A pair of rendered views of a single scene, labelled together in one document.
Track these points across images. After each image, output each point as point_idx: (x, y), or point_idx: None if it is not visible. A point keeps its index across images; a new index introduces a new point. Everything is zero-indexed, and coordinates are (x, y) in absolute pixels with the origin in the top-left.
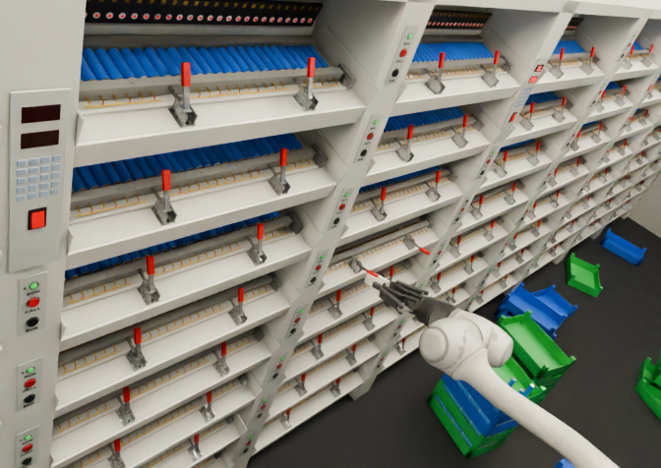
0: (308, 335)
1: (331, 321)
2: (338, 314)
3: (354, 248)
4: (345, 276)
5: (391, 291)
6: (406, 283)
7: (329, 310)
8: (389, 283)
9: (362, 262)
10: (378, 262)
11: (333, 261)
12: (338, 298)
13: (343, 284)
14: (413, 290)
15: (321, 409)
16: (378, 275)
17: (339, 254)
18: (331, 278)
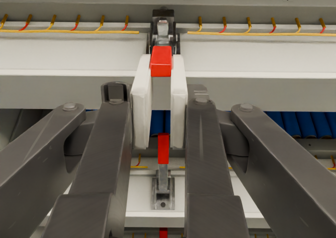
0: (48, 214)
1: (140, 211)
2: (169, 200)
3: None
4: (98, 64)
5: (90, 137)
6: (290, 136)
7: (153, 181)
8: (178, 106)
9: (214, 46)
10: (287, 64)
11: (69, 0)
12: (160, 156)
13: (98, 94)
14: (304, 209)
15: None
16: (168, 65)
17: None
18: (39, 53)
